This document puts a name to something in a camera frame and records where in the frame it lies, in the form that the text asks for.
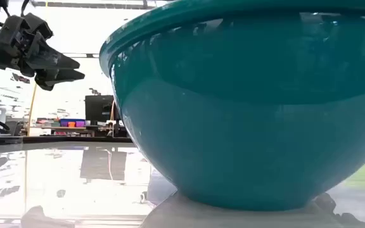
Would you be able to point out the teal glossy bowl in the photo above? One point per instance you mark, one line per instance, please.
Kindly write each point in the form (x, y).
(249, 133)

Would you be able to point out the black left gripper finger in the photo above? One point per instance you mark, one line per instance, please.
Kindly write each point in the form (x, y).
(54, 78)
(47, 60)

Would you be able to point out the black computer monitor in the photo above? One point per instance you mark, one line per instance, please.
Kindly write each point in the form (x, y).
(98, 107)

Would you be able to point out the orange storage bin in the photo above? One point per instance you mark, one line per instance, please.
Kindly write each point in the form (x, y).
(71, 124)

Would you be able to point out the purple storage bin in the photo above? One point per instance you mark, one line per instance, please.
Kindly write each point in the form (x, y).
(80, 124)

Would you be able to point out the blue storage bin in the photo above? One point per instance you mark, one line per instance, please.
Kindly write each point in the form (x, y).
(64, 121)

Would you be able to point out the grey office chair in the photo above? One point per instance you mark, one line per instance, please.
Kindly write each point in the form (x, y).
(14, 128)

